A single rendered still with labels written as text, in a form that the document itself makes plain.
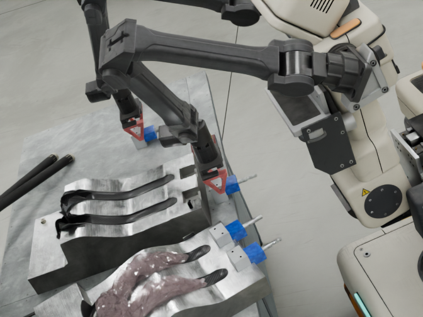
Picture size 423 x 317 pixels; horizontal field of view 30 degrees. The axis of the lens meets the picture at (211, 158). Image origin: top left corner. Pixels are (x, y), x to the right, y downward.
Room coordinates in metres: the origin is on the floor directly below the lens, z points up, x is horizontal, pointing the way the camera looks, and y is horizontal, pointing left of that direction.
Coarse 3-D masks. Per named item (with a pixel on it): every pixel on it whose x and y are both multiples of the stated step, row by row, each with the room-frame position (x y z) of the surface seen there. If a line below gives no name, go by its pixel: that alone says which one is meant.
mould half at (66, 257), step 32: (192, 160) 1.84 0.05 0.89; (160, 192) 1.76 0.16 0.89; (96, 224) 1.70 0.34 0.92; (128, 224) 1.69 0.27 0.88; (160, 224) 1.63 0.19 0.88; (192, 224) 1.62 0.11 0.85; (32, 256) 1.77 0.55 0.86; (64, 256) 1.71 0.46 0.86; (96, 256) 1.66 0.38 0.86; (128, 256) 1.65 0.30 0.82
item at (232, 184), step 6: (234, 174) 1.77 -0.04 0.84; (252, 174) 1.74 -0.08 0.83; (216, 180) 1.76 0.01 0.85; (228, 180) 1.75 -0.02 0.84; (234, 180) 1.74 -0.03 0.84; (240, 180) 1.74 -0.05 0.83; (246, 180) 1.74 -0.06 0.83; (228, 186) 1.73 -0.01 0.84; (234, 186) 1.73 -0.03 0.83; (216, 192) 1.73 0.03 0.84; (228, 192) 1.73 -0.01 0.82; (216, 198) 1.73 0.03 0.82; (222, 198) 1.73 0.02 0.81
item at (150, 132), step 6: (150, 126) 2.20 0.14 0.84; (138, 132) 2.17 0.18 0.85; (144, 132) 2.18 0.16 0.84; (150, 132) 2.17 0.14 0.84; (156, 132) 2.18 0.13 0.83; (132, 138) 2.17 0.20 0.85; (144, 138) 2.17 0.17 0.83; (150, 138) 2.17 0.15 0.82; (138, 144) 2.17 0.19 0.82; (144, 144) 2.16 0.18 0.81
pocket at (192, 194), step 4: (192, 188) 1.72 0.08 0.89; (196, 188) 1.71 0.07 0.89; (184, 192) 1.72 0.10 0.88; (188, 192) 1.72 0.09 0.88; (192, 192) 1.72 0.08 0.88; (196, 192) 1.72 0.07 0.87; (184, 196) 1.72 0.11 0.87; (188, 196) 1.72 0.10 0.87; (192, 196) 1.72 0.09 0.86; (196, 196) 1.71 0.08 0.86; (200, 196) 1.69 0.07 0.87; (184, 200) 1.70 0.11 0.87; (188, 200) 1.71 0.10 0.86; (192, 200) 1.70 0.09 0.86
